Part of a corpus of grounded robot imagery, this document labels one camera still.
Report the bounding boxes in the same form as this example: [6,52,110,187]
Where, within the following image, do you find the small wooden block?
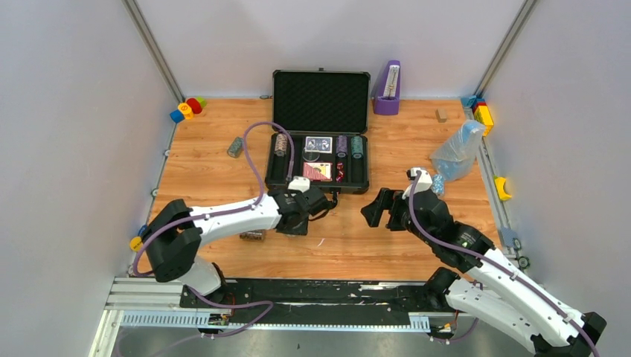
[435,108,448,123]

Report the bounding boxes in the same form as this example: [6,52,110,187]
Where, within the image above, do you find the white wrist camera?
[287,176,310,193]
[403,167,433,199]

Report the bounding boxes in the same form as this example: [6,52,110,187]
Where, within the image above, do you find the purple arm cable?
[407,170,600,357]
[113,121,297,357]

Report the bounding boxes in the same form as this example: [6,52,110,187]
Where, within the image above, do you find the yellow curved toy piece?
[494,176,512,202]

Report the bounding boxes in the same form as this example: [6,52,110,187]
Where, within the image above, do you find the blue playing card deck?
[304,136,333,154]

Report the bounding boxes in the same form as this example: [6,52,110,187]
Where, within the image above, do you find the clear plastic bag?
[429,120,486,181]

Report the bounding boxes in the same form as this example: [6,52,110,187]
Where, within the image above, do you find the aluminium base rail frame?
[89,277,568,357]

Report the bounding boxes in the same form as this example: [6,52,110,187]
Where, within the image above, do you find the pink poker chip stack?
[274,133,288,157]

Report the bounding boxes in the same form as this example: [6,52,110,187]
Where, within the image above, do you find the clear round dealer button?
[302,151,320,162]

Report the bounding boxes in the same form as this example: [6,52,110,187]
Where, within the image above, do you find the brown poker chip stack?
[239,230,266,242]

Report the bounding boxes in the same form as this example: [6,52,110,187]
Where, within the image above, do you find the colourful toy brick stack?
[460,95,494,137]

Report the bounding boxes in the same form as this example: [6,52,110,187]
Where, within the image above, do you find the yellow round tag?
[129,236,143,252]

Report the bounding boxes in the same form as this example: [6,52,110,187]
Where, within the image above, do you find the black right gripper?
[360,188,435,248]

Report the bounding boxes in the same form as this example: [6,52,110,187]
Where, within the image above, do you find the red dice in case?
[336,162,345,182]

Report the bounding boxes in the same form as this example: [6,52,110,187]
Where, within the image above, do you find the purple poker chip stack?
[336,135,347,158]

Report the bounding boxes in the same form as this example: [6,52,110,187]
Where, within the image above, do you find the grey-green poker chip stack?
[226,137,245,158]

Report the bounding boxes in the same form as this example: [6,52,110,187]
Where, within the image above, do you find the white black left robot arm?
[141,187,332,307]

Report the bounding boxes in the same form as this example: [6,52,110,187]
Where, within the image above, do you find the colourful round toy blocks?
[170,97,208,123]

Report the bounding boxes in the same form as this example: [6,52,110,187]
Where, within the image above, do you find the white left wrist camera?
[287,176,310,193]

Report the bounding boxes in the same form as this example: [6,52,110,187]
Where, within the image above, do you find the light blue poker chip stack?
[431,174,445,197]

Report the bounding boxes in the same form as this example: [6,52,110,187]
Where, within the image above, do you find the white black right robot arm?
[361,188,606,356]

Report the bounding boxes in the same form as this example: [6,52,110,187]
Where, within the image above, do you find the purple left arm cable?
[113,121,297,357]

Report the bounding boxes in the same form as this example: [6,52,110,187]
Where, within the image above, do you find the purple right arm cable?
[407,170,600,357]

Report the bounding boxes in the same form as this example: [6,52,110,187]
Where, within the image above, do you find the red playing card deck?
[302,162,333,181]

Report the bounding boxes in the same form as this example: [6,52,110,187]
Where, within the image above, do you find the green poker chip stack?
[350,135,364,159]

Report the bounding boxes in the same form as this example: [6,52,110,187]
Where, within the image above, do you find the black poker set case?
[264,70,371,194]

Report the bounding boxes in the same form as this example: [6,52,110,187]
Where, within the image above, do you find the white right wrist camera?
[403,167,433,199]

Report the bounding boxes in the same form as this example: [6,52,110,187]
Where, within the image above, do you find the purple metronome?
[373,59,401,115]

